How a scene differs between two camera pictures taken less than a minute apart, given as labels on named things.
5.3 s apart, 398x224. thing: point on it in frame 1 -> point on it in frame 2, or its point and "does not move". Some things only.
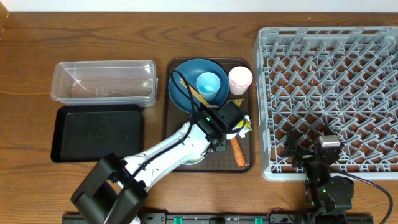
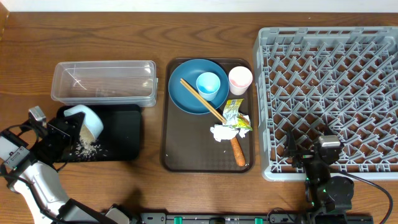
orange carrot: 238,152 does not move
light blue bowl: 193,161 -> 92,127
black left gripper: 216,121 -> 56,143
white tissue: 241,133 does not move
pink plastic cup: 240,78 does not move
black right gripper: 303,156 does not move
